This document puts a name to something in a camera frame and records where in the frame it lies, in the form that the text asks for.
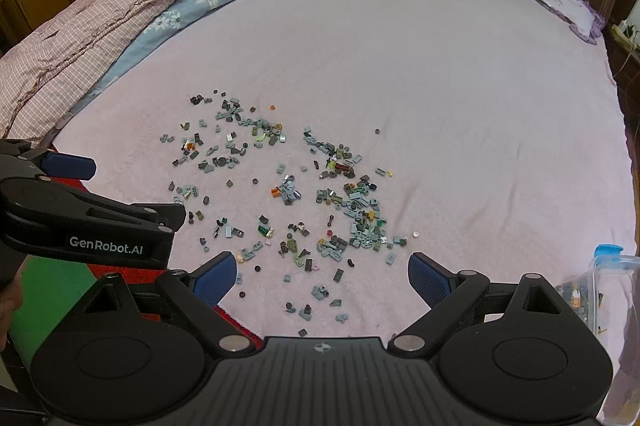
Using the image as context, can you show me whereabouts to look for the green foam floor mat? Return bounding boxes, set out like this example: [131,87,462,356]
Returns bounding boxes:
[10,253,101,367]

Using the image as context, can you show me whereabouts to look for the pink bed sheet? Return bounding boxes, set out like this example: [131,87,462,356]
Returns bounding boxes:
[50,0,631,426]

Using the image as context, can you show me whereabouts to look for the small toy bricks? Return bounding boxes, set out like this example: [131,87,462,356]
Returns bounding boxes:
[159,89,421,338]

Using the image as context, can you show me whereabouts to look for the wooden nightstand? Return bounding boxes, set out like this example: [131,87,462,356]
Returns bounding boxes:
[602,24,640,147]

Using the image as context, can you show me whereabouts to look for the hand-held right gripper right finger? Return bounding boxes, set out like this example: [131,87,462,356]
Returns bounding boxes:
[387,252,566,355]

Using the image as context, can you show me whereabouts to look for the clear plastic container blue clip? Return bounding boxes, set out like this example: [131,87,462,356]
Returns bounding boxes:
[552,244,640,426]

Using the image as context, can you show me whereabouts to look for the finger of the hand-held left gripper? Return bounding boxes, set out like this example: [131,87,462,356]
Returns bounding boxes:
[0,139,97,181]
[65,187,187,235]

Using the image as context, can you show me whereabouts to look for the white power strip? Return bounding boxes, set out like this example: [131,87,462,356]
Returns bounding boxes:
[612,19,640,57]

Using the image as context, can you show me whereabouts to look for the pink checked quilt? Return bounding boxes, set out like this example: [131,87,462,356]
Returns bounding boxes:
[0,0,383,147]

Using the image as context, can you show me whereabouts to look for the blue floral quilt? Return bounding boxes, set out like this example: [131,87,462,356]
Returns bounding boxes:
[47,0,386,147]

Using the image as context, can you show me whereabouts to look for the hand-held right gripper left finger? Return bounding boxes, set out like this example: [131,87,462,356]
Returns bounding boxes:
[75,251,257,355]

